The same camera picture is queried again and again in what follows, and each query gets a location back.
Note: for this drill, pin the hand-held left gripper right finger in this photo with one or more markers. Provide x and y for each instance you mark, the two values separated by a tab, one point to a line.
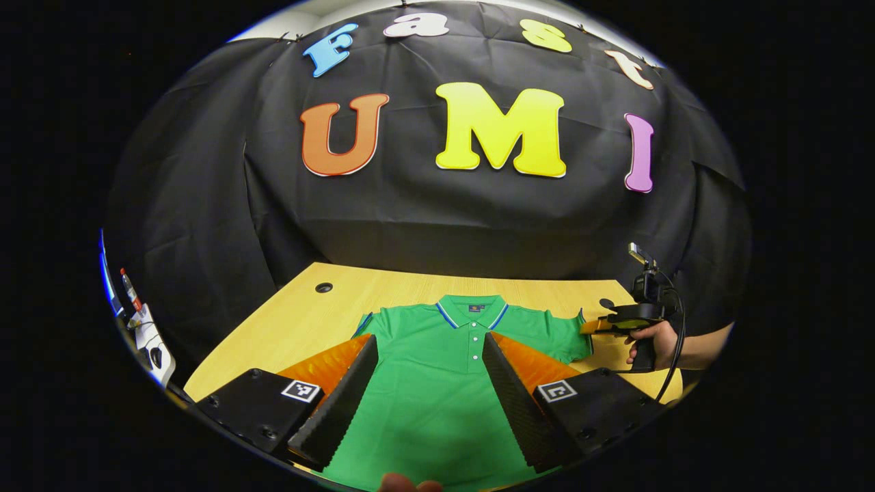
519	410

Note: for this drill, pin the white device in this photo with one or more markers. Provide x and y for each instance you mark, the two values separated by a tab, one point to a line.
152	342

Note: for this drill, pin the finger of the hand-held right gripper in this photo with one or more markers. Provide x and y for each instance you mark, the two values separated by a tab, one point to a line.
595	326

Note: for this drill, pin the green T-shirt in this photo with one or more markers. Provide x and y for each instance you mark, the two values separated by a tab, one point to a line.
437	410

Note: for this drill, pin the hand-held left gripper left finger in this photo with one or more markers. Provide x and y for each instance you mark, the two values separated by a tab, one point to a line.
338	410

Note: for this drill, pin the black backdrop cloth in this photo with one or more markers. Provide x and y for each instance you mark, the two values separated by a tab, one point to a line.
424	219

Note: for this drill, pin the plastic bottle red label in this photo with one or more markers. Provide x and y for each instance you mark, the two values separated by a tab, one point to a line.
130	292

